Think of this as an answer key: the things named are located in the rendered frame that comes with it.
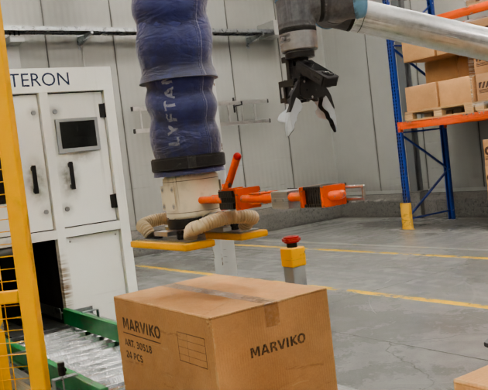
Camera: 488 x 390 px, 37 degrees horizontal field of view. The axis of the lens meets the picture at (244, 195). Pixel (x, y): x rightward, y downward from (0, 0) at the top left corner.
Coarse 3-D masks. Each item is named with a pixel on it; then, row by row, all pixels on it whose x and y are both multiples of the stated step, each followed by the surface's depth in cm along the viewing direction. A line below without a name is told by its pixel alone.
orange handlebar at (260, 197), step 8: (256, 192) 193; (264, 192) 189; (328, 192) 167; (336, 192) 167; (344, 192) 168; (200, 200) 212; (208, 200) 208; (216, 200) 205; (240, 200) 196; (248, 200) 193; (256, 200) 190; (264, 200) 187; (296, 200) 177
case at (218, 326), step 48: (192, 288) 233; (240, 288) 223; (288, 288) 214; (144, 336) 220; (192, 336) 195; (240, 336) 191; (288, 336) 200; (144, 384) 224; (192, 384) 199; (240, 384) 191; (288, 384) 200; (336, 384) 210
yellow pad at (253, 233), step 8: (232, 224) 220; (208, 232) 226; (216, 232) 224; (224, 232) 220; (232, 232) 216; (240, 232) 213; (248, 232) 213; (256, 232) 214; (264, 232) 215; (232, 240) 215; (240, 240) 211
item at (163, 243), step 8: (136, 240) 228; (144, 240) 222; (152, 240) 218; (160, 240) 215; (168, 240) 212; (176, 240) 210; (192, 240) 205; (200, 240) 205; (208, 240) 205; (152, 248) 216; (160, 248) 211; (168, 248) 207; (176, 248) 204; (184, 248) 200; (192, 248) 201; (200, 248) 203
